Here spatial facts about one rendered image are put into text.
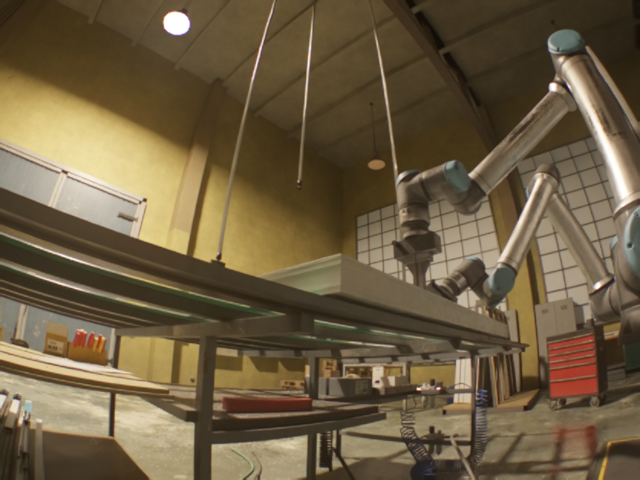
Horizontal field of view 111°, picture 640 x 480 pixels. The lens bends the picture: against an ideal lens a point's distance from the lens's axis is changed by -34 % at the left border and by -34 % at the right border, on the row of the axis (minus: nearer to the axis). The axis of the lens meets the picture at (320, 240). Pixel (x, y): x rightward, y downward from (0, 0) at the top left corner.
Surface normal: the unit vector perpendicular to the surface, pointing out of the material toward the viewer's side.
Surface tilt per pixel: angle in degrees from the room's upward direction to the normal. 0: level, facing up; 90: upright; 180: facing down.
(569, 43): 82
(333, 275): 90
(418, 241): 90
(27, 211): 90
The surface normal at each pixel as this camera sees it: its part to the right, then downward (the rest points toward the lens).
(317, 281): -0.68, -0.30
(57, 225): 0.74, -0.24
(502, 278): -0.27, -0.32
